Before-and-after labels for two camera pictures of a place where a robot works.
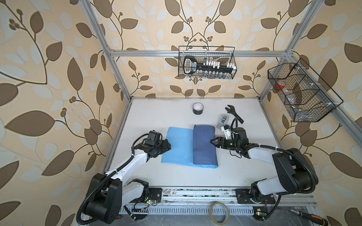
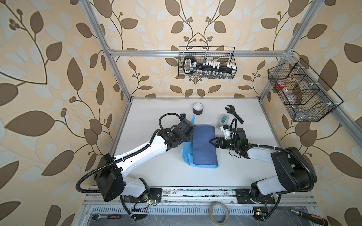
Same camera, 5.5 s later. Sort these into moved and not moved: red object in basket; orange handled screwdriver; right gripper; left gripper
Moved: left gripper
Not moved: right gripper; orange handled screwdriver; red object in basket
